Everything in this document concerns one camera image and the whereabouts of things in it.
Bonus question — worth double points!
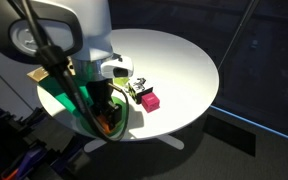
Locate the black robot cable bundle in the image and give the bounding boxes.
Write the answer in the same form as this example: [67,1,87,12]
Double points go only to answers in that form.
[6,0,131,143]

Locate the light wooden tray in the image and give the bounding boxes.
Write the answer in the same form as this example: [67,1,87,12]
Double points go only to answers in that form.
[26,55,77,83]

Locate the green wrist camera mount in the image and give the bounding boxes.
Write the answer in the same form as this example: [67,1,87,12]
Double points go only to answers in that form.
[38,75,96,112]

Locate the black and white checkered cube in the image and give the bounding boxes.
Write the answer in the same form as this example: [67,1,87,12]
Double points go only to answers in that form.
[125,76,154,106]

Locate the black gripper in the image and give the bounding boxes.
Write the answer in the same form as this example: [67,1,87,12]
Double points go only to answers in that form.
[85,79,124,130]

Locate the green translucent bowl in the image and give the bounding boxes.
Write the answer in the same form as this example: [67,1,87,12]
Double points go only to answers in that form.
[79,95,132,140]

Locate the pink cube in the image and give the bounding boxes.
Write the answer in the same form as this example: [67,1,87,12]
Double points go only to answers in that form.
[140,92,161,114]

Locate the white table pedestal base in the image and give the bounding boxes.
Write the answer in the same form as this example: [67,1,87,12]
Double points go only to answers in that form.
[83,132,185,154]

